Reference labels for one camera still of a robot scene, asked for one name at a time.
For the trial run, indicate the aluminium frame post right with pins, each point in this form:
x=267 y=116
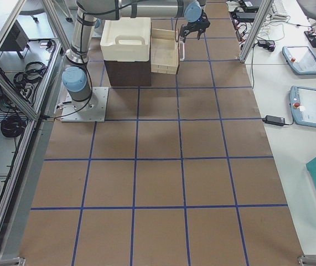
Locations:
x=258 y=22

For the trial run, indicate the lower teach pendant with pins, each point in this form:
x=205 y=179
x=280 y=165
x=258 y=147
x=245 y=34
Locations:
x=303 y=105

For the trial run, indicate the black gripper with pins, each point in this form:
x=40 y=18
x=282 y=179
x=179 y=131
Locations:
x=193 y=26

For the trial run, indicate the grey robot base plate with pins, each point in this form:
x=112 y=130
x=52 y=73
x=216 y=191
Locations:
x=95 y=110

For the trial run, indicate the black control box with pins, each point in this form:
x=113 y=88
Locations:
x=15 y=41

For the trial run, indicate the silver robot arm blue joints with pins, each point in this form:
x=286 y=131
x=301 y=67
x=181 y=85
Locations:
x=76 y=77

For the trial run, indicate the white plastic bin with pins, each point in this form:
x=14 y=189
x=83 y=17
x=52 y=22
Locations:
x=126 y=40

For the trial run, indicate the light wooden drawer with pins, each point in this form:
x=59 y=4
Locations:
x=164 y=52

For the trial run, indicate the upper teach pendant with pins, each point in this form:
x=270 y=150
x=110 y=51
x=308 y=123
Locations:
x=301 y=59

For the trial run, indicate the teach pendant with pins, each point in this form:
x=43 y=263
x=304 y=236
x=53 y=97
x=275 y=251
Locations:
x=301 y=59
x=303 y=105

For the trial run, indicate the dark wooden drawer cabinet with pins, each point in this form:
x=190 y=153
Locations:
x=125 y=74

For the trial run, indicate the black power adapter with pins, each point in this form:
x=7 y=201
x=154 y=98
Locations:
x=274 y=120

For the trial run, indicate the white drawer handle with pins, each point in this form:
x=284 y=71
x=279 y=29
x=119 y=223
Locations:
x=182 y=51

